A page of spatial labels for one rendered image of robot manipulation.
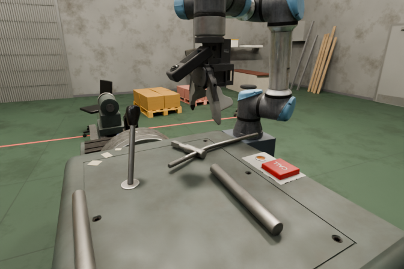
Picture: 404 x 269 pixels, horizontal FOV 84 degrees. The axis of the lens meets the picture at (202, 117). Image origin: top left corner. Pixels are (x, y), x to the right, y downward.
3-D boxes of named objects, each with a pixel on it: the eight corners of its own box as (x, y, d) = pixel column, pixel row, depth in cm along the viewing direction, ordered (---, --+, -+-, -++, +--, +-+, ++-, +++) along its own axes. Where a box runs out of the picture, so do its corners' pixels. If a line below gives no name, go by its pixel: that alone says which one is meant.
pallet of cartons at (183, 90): (217, 103, 651) (217, 89, 639) (189, 106, 616) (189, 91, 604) (200, 96, 754) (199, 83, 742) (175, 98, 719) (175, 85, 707)
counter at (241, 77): (240, 86, 936) (241, 68, 915) (272, 96, 753) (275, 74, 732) (225, 87, 913) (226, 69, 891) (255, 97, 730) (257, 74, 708)
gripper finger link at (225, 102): (241, 117, 53) (229, 82, 55) (220, 120, 50) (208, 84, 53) (235, 122, 56) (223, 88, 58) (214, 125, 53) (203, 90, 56)
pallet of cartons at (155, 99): (183, 113, 551) (182, 94, 537) (142, 118, 512) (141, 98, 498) (166, 102, 667) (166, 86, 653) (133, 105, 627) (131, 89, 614)
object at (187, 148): (169, 148, 64) (201, 160, 57) (169, 140, 63) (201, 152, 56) (175, 145, 65) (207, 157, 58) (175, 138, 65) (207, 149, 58)
